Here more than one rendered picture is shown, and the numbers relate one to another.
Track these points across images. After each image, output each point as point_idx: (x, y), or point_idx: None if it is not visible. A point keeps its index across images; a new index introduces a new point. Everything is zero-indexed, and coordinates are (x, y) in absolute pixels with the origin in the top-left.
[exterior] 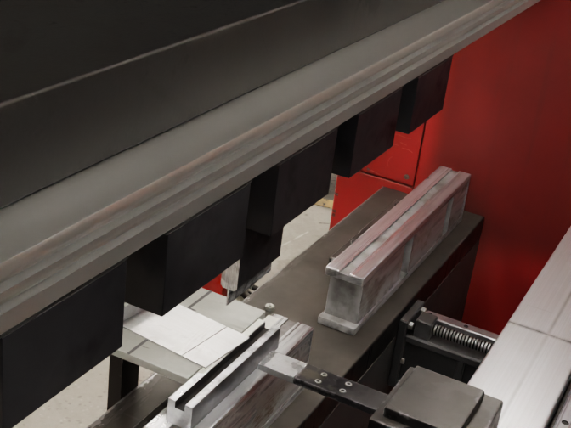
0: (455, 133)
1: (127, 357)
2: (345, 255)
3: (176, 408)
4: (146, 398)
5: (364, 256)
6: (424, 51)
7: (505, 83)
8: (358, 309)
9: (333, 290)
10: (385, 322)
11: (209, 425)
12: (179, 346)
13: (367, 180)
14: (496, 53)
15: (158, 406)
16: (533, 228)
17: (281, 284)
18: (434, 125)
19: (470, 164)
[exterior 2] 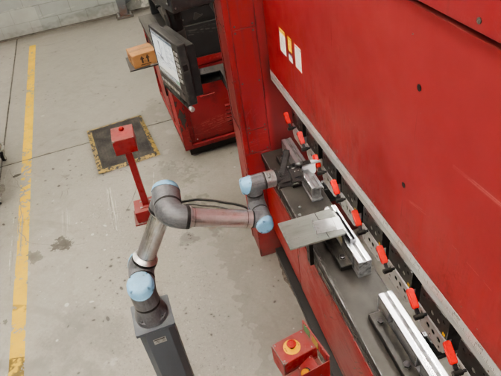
0: (278, 128)
1: (329, 239)
2: (309, 182)
3: (352, 239)
4: (317, 245)
5: (312, 179)
6: None
7: (288, 108)
8: (320, 192)
9: (313, 192)
10: (322, 191)
11: (356, 238)
12: (333, 228)
13: (256, 154)
14: (282, 101)
15: (328, 244)
16: None
17: (291, 199)
18: (271, 129)
19: (285, 133)
